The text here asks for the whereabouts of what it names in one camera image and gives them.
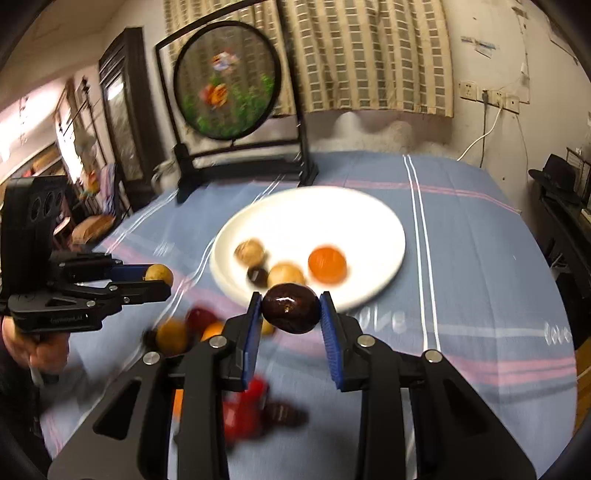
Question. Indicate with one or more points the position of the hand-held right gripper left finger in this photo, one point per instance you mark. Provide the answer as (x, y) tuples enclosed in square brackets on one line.
[(251, 341)]

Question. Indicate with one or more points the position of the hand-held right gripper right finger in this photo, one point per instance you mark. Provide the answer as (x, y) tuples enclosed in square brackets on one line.
[(333, 341)]

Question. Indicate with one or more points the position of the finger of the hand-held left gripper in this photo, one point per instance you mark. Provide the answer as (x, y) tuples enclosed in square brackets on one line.
[(131, 272), (138, 293)]

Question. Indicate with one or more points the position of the small yellow-orange kumquat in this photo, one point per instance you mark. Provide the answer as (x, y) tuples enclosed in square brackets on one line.
[(267, 326)]

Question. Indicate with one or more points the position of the large orange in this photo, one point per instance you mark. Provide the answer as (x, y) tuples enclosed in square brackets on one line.
[(213, 330)]

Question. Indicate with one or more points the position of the dark oval date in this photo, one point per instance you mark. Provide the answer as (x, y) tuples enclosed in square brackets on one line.
[(291, 308)]

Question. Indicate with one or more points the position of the large red plum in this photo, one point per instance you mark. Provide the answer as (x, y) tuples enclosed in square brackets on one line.
[(244, 410)]

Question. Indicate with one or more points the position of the orange mandarin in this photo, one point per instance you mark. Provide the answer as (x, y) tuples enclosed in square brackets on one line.
[(327, 264)]

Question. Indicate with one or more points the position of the white plate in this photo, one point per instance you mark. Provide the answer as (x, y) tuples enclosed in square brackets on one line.
[(323, 217)]

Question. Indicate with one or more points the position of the person's left forearm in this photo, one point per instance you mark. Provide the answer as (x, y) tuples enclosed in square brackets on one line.
[(18, 415)]

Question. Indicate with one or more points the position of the person's left hand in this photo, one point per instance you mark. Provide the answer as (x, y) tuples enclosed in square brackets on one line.
[(27, 353)]

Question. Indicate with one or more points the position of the dark wooden cabinet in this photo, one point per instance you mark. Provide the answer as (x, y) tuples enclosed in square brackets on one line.
[(122, 115)]

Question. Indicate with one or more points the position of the blue striped tablecloth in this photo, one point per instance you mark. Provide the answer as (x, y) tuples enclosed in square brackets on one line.
[(461, 277)]

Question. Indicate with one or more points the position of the white plush blanket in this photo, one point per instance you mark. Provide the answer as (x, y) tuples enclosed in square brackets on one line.
[(392, 134)]

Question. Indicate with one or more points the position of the black desk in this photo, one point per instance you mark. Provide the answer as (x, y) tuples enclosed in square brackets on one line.
[(568, 230)]

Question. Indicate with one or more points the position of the black hat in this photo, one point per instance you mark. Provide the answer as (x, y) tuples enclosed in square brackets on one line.
[(556, 177)]

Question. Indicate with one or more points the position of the checked beige curtain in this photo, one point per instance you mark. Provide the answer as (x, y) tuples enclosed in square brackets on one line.
[(369, 55)]

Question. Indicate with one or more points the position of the white wall socket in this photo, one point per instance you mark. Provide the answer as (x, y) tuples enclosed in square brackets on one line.
[(468, 90), (497, 98), (512, 103)]

